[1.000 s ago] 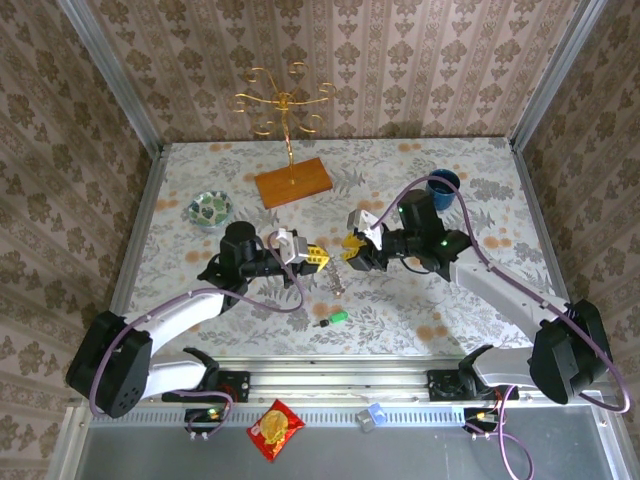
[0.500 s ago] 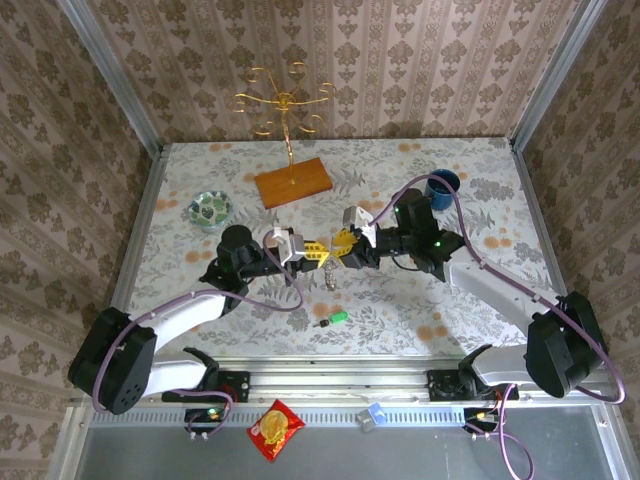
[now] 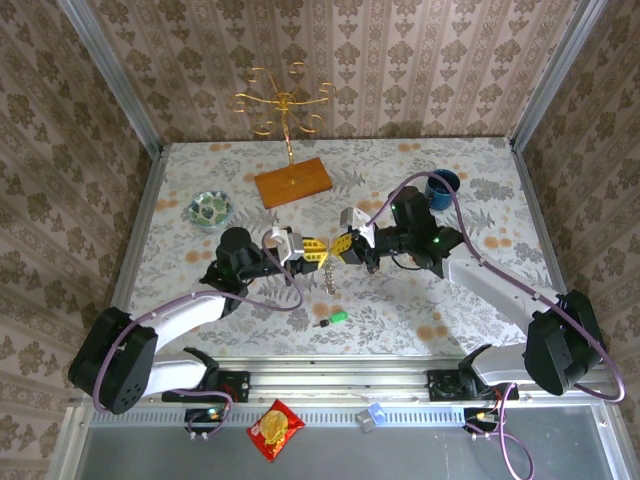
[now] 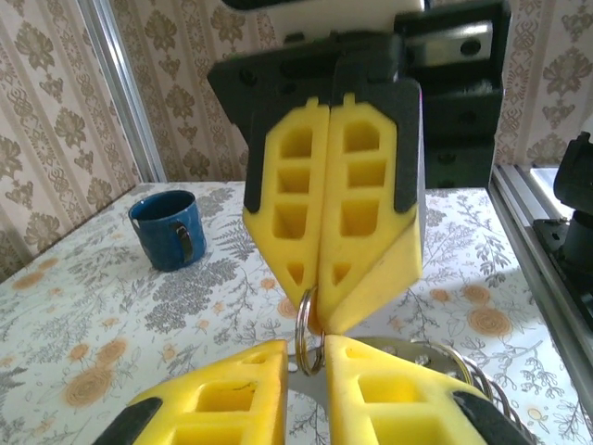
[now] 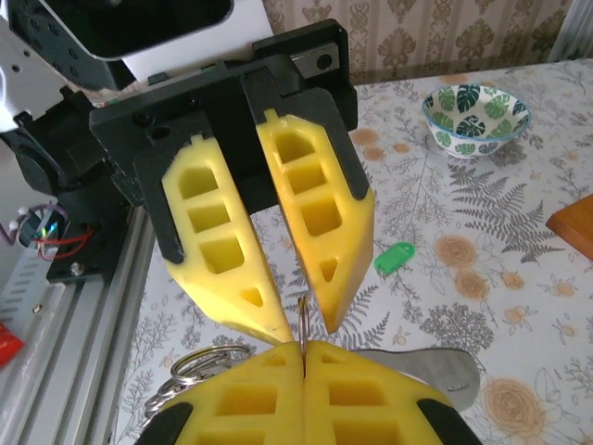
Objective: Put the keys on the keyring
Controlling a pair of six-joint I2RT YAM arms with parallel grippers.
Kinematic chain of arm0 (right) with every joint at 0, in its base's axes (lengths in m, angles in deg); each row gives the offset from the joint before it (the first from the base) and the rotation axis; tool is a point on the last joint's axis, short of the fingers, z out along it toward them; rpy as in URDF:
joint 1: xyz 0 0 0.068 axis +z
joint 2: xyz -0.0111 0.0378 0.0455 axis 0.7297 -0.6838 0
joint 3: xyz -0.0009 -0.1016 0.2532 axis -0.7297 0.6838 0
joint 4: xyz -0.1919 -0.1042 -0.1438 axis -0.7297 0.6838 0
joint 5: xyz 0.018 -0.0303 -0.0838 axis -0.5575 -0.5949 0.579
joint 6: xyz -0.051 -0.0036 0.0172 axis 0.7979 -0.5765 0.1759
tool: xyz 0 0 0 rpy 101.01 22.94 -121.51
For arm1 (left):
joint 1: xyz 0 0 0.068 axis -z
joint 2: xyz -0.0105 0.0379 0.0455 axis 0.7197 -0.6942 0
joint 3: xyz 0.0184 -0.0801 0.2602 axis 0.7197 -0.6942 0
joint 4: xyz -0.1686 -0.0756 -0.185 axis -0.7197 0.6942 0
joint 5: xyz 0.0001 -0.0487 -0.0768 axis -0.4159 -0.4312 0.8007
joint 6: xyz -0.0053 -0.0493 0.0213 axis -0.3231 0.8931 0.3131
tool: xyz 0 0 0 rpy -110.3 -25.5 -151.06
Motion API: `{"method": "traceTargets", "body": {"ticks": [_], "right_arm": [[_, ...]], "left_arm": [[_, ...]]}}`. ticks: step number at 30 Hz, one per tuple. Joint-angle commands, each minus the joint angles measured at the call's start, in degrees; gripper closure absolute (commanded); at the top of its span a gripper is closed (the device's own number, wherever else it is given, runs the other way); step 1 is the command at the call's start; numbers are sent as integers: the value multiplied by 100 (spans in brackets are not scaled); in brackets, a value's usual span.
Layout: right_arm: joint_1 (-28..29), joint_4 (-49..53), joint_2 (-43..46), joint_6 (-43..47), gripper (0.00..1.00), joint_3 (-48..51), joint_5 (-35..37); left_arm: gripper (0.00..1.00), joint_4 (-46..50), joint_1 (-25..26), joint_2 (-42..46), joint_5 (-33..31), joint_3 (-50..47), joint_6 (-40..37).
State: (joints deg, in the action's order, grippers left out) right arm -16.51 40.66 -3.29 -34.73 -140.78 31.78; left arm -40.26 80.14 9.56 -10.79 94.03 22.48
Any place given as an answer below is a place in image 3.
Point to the red snack packet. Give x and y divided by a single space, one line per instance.
275 427

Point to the aluminium side rail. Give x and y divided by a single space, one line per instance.
541 225
137 225

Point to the dark blue mug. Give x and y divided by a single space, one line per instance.
442 197

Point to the leaf-patterned bowl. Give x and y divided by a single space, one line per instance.
210 210

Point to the small blue white packet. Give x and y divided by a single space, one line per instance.
371 417

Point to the green marker pen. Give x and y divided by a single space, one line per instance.
338 317

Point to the small black circuit board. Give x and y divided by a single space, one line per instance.
480 416
207 415

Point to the aluminium corner post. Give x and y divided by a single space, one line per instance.
114 75
556 75

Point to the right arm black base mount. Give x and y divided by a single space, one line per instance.
440 385

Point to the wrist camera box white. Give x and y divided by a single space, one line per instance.
356 220
290 245

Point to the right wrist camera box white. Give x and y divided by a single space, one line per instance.
356 220

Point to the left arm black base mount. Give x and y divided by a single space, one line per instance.
240 385

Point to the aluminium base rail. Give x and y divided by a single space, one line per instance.
340 382

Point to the grey metal panel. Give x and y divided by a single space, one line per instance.
400 455

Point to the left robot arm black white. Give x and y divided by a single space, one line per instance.
185 312

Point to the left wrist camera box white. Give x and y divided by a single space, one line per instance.
290 245

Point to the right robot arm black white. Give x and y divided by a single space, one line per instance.
495 285

